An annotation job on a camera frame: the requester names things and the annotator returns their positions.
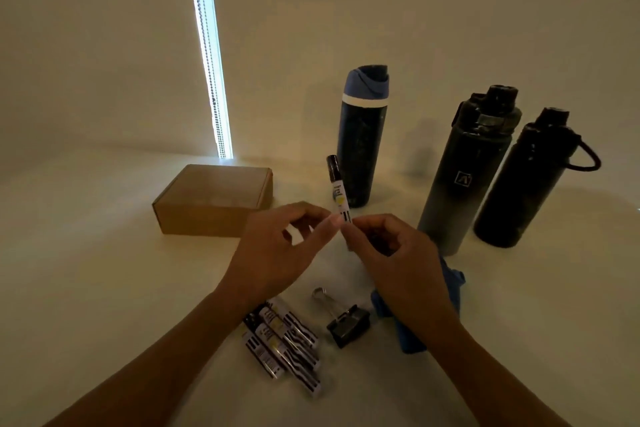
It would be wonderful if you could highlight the person's left hand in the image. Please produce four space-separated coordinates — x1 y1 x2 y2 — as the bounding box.
217 201 346 310

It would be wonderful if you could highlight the person's right hand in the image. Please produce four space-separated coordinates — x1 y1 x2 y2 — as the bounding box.
341 213 459 345

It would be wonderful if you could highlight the blue cloth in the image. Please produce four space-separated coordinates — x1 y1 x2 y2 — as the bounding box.
369 256 467 355

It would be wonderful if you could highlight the black binder clip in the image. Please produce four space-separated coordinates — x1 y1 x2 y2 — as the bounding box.
311 287 372 349

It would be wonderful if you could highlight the black white striped marker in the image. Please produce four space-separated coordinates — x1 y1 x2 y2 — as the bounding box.
257 306 322 372
267 297 321 350
326 155 353 225
252 322 323 398

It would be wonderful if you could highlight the brown paper box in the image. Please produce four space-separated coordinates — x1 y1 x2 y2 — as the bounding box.
151 164 275 238

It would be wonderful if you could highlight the barcode label black marker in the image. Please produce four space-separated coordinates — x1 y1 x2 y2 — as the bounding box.
242 319 286 380

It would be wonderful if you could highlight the black grey gradient bottle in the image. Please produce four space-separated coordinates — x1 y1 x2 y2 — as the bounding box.
417 85 523 258

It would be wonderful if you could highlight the navy bottle with blue lid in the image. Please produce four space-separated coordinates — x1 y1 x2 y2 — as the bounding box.
335 65 391 208

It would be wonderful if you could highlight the black bottle with loop handle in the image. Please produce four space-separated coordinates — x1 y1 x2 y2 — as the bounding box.
473 107 602 248

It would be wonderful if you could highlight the person's left forearm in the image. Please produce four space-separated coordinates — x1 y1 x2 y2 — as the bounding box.
45 286 253 427

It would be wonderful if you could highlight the person's right forearm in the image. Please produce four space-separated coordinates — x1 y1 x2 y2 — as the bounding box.
425 316 571 427

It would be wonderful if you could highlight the beaded blind chain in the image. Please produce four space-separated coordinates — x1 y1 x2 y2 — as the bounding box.
189 0 229 159

